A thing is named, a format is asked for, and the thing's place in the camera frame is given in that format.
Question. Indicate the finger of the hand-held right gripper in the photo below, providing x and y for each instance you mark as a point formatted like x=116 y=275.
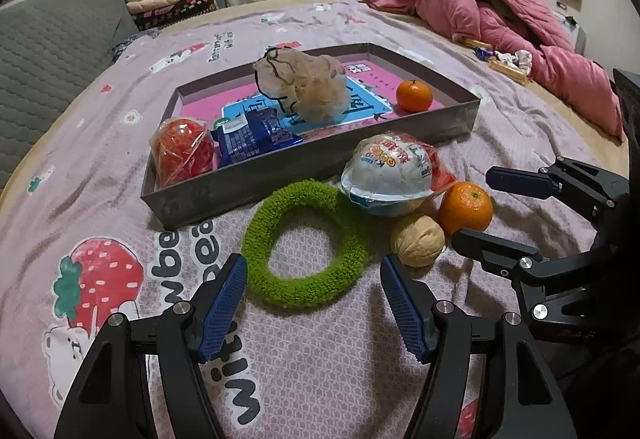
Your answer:
x=490 y=249
x=520 y=181

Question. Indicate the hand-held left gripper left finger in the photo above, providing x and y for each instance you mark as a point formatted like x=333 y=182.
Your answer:
x=220 y=309

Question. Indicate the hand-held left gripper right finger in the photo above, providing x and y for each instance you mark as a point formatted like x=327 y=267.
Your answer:
x=405 y=309

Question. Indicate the orange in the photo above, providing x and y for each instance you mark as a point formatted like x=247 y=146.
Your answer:
x=467 y=209
x=414 y=97

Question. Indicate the walnut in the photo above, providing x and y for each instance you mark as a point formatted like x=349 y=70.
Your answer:
x=417 y=241

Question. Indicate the dark grey box tray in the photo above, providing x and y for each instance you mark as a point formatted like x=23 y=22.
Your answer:
x=190 y=199

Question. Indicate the packaged red white toy egg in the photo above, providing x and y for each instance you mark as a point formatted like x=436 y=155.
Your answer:
x=180 y=154
x=390 y=174

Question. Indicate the blue snack packet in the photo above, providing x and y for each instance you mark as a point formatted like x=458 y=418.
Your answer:
x=240 y=139

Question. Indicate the beige mesh bag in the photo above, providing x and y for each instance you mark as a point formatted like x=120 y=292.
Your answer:
x=315 y=94

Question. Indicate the pink printed bed sheet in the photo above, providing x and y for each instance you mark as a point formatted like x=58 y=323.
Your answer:
x=325 y=349

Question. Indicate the white patterned cloth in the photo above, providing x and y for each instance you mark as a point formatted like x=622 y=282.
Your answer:
x=517 y=59

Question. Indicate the blue candy wrapper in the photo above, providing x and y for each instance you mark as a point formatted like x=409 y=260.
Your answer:
x=482 y=54

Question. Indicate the white television stand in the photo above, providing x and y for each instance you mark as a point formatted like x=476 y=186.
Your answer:
x=567 y=24

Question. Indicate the pink quilt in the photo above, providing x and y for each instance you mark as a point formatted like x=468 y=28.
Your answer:
x=475 y=14

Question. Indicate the pink book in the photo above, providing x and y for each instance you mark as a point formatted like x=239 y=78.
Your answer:
x=200 y=106

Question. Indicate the dark blue crocheted cloth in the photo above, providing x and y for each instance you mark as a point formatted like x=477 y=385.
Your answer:
x=132 y=44

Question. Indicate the dark patterned folded blanket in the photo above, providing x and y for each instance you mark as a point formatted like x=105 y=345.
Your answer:
x=175 y=16

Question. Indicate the grey quilted cover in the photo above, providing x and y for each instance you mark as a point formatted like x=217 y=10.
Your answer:
x=45 y=59

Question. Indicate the pink folded blanket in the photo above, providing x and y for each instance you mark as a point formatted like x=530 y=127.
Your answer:
x=165 y=1

